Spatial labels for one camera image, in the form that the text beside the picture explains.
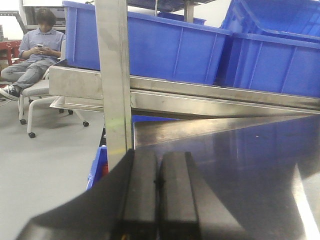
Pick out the blue plastic bin left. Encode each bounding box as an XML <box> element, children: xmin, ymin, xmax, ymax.
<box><xmin>62</xmin><ymin>1</ymin><xmax>232</xmax><ymax>85</ymax></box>

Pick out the grey office chair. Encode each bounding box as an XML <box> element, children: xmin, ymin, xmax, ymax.
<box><xmin>17</xmin><ymin>39</ymin><xmax>90</xmax><ymax>139</ymax></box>

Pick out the red metal cart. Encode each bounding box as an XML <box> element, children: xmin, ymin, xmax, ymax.
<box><xmin>0</xmin><ymin>40</ymin><xmax>21</xmax><ymax>66</ymax></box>

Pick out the blue plastic bin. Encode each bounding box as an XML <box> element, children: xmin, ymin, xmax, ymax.
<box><xmin>215</xmin><ymin>32</ymin><xmax>320</xmax><ymax>98</ymax></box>
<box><xmin>220</xmin><ymin>0</ymin><xmax>320</xmax><ymax>42</ymax></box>
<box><xmin>62</xmin><ymin>1</ymin><xmax>232</xmax><ymax>85</ymax></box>

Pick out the blue plastic bin middle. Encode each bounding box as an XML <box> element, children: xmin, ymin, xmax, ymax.
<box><xmin>215</xmin><ymin>32</ymin><xmax>320</xmax><ymax>98</ymax></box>

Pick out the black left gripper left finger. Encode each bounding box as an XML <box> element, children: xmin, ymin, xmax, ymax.
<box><xmin>117</xmin><ymin>149</ymin><xmax>158</xmax><ymax>240</ymax></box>

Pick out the blue bin on floor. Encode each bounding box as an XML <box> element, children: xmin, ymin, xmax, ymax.
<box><xmin>86</xmin><ymin>145</ymin><xmax>108</xmax><ymax>190</ymax></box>

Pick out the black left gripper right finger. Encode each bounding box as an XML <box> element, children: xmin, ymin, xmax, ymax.
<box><xmin>159</xmin><ymin>152</ymin><xmax>201</xmax><ymax>240</ymax></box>

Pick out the blue plastic bin right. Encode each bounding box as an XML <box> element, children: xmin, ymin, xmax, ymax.
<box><xmin>220</xmin><ymin>0</ymin><xmax>320</xmax><ymax>42</ymax></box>

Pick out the seated person in blue shirt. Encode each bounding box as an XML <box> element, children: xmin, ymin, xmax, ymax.
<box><xmin>0</xmin><ymin>7</ymin><xmax>66</xmax><ymax>101</ymax></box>

